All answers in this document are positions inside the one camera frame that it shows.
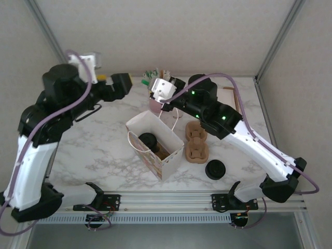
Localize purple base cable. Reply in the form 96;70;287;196
87;204;113;231
233;196;268;230

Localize stack of black cup lids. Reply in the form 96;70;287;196
204;159;227;180

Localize aluminium side rail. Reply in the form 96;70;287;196
255;75;278;146

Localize animal print paper gift bag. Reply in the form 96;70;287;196
125;107;185;182

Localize single brown pulp carrier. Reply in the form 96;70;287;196
155;145;173;160

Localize white paper napkins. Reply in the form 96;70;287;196
216;88;237;104

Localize stack of brown pulp carriers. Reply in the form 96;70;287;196
185;121;209;165

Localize aluminium front rail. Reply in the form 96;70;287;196
51;191;307;213

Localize brown cardboard napkin tray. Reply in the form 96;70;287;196
216;86;241;111

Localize grey slotted cable duct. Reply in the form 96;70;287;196
38;214;232;224

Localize aluminium frame post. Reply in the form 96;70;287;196
25;0;65;65
255;0;307;81

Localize black controller board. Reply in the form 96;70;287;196
85;214;109;223
232;213;250;223

